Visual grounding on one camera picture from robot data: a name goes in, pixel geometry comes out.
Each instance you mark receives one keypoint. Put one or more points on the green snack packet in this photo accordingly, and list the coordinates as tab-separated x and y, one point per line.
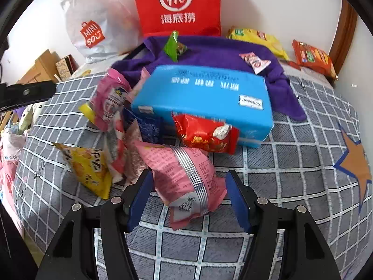
172	48

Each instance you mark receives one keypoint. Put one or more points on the small red white snack packet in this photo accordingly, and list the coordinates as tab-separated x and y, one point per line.
256	62

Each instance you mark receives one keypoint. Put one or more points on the light pink peach snack packet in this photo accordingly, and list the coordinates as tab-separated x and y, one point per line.
142	75

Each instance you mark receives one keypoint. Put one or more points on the pink snack packet yellow end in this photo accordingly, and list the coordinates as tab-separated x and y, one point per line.
107	99

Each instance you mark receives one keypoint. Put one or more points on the grey checked blanket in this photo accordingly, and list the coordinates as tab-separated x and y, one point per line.
291	166

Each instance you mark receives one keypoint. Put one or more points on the patterned brown box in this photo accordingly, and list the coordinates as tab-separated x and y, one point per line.
65	67

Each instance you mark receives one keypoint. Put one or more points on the dark blue snack packet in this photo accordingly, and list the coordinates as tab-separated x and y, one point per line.
150	129

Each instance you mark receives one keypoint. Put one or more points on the large pink snack packet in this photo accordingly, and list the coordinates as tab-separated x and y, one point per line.
174	166

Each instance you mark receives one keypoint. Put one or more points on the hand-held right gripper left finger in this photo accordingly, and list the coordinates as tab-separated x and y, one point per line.
141	201

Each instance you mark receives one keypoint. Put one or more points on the white plastic shopping bag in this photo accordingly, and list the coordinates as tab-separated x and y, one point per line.
96	11

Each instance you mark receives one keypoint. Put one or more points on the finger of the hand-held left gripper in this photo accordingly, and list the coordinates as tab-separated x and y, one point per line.
23	93

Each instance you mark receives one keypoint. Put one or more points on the orange chip bag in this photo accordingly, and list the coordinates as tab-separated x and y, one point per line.
314	57

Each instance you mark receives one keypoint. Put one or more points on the beige snack packet red label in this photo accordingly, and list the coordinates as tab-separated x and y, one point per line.
134	151

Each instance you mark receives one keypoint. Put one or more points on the blue tissue pack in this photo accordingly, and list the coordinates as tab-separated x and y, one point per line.
204	99

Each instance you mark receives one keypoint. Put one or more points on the yellow chip bag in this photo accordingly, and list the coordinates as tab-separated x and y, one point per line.
262	39

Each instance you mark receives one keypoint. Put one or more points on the red paper bag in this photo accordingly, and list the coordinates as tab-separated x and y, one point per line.
174	20

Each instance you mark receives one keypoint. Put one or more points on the purple towel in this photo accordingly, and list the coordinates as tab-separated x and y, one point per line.
209	55

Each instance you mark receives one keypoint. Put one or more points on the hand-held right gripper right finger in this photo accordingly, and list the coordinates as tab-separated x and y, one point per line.
237	201

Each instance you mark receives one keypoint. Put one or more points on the wooden door frame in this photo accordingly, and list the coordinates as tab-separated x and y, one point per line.
345	35

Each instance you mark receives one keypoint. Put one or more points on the pink white striped snack packet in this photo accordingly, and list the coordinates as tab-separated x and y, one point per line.
118	140

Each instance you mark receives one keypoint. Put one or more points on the pink plastic bag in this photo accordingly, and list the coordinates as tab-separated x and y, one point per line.
8	166

